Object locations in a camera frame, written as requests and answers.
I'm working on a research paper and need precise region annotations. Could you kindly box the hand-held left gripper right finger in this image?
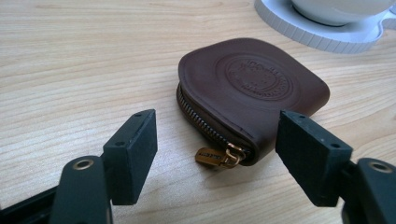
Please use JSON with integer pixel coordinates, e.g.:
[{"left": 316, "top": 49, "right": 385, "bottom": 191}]
[{"left": 275, "top": 109, "right": 354, "bottom": 208}]

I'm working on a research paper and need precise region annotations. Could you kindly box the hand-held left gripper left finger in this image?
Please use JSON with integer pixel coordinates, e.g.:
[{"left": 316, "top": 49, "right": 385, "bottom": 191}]
[{"left": 102, "top": 108, "right": 159, "bottom": 206}]

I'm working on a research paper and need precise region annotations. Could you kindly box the brown leather zip pouch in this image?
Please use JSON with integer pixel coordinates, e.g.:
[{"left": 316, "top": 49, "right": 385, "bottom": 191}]
[{"left": 176, "top": 37, "right": 331, "bottom": 170}]

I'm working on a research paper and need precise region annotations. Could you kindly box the white ribbed round tray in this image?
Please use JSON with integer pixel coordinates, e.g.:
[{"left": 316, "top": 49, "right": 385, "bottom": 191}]
[{"left": 253, "top": 0, "right": 396, "bottom": 54}]

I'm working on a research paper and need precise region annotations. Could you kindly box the white bowl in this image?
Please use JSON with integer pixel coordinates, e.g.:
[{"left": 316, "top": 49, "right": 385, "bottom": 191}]
[{"left": 290, "top": 0, "right": 396, "bottom": 27}]

